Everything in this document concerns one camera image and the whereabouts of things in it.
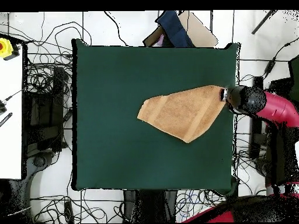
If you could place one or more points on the tan terry towel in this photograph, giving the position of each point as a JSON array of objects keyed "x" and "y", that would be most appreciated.
[{"x": 182, "y": 112}]

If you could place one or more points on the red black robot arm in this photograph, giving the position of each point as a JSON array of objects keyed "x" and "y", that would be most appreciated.
[{"x": 278, "y": 109}]

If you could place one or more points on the dark green table cloth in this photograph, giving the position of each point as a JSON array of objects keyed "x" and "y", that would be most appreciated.
[{"x": 112, "y": 151}]

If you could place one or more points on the pink cloth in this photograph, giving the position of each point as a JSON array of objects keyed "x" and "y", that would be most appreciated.
[{"x": 158, "y": 42}]

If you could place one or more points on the black stand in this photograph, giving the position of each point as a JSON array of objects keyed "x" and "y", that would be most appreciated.
[
  {"x": 257, "y": 140},
  {"x": 58, "y": 93}
]

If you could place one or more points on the dark blue cloth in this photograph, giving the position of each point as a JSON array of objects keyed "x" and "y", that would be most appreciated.
[{"x": 175, "y": 30}]

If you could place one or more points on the brown cardboard box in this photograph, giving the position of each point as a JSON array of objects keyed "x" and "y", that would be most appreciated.
[{"x": 201, "y": 32}]

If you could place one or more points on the white table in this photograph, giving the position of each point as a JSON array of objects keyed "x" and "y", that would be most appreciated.
[{"x": 10, "y": 140}]

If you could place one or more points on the black ribbed strip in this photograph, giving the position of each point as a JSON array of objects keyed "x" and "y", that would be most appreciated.
[{"x": 5, "y": 119}]

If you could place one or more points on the small black device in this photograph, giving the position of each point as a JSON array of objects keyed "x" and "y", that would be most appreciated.
[{"x": 2, "y": 108}]

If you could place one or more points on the black rod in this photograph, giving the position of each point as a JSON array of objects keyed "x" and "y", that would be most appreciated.
[{"x": 262, "y": 22}]

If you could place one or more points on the yellow emergency stop button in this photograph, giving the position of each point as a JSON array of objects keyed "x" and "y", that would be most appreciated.
[{"x": 4, "y": 47}]

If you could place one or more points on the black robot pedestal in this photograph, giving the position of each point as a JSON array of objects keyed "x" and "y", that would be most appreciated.
[{"x": 151, "y": 205}]

